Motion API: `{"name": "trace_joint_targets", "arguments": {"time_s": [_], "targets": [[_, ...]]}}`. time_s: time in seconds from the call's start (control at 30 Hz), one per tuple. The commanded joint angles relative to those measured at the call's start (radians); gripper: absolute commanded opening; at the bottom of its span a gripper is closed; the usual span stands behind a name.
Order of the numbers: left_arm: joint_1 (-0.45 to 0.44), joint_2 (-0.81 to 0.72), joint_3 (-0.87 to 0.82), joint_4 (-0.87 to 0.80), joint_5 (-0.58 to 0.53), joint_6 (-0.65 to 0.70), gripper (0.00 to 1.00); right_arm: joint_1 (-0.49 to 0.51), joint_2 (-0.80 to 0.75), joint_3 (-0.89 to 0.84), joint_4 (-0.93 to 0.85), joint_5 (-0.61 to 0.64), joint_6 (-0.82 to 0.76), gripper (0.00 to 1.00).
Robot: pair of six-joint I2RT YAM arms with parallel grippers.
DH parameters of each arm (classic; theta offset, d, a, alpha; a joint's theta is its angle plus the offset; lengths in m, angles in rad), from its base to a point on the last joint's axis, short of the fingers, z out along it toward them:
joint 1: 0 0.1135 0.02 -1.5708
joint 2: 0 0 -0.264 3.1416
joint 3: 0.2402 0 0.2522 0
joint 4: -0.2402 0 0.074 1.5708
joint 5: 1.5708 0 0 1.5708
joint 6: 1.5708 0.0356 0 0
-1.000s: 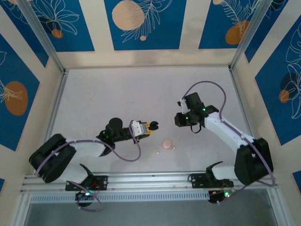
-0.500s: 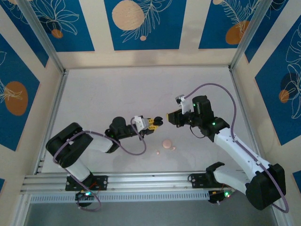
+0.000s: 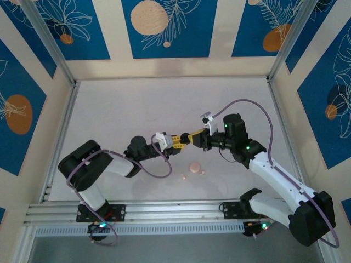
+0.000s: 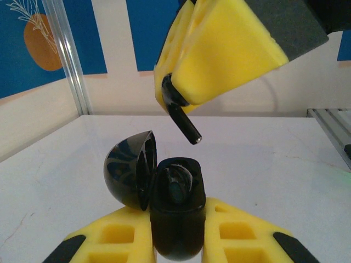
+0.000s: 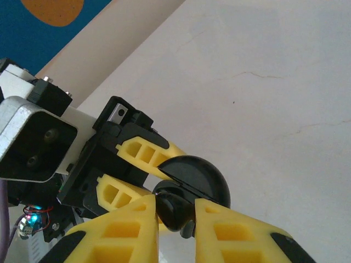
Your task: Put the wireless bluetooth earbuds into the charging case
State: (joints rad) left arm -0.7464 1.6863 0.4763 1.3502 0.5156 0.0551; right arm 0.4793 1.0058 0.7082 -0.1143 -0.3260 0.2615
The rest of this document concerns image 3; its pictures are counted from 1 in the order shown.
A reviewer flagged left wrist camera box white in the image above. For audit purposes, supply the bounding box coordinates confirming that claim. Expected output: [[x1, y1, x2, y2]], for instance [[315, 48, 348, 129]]
[[155, 132, 173, 152]]

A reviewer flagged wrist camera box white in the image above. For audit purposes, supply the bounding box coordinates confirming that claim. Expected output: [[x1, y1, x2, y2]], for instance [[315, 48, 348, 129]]
[[155, 132, 173, 152], [200, 111, 219, 136]]

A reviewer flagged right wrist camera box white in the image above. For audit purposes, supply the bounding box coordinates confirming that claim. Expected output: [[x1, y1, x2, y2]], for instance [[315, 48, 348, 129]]
[[200, 111, 219, 136]]

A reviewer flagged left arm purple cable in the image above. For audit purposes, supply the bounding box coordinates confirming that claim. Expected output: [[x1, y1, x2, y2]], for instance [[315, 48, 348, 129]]
[[67, 141, 173, 246]]

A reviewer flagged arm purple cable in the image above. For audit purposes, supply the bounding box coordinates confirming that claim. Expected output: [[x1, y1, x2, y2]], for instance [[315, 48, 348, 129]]
[[67, 141, 173, 246], [212, 98, 339, 249]]

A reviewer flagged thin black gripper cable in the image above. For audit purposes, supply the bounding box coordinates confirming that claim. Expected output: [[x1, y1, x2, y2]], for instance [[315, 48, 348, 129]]
[[218, 147, 237, 163]]

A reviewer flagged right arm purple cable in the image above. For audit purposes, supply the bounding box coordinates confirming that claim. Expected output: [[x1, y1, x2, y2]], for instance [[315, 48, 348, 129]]
[[212, 98, 339, 249]]

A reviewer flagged aluminium table side rail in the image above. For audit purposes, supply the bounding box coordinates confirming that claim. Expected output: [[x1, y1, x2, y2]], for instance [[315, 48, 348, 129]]
[[39, 81, 81, 204], [266, 78, 309, 198]]

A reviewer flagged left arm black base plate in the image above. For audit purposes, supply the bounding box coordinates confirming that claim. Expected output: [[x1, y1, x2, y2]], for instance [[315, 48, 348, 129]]
[[76, 204, 127, 222]]

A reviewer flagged aluminium mounting rail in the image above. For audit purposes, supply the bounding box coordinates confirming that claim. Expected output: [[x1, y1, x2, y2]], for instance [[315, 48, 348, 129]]
[[23, 199, 322, 226]]

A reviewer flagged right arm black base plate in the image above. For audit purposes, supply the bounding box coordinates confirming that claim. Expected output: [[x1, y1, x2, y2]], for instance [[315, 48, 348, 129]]
[[220, 202, 274, 220]]

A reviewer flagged grey slotted cable duct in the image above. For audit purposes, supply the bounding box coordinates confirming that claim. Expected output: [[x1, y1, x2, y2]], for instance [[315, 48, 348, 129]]
[[35, 221, 246, 237]]

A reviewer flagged aluminium frame post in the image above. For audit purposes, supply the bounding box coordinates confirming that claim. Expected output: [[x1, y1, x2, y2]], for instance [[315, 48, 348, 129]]
[[266, 0, 321, 82], [19, 0, 77, 85]]

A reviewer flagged aluminium lower frame bar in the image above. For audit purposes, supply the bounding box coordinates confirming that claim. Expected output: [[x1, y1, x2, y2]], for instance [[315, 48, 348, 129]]
[[13, 224, 38, 263], [311, 219, 337, 263]]

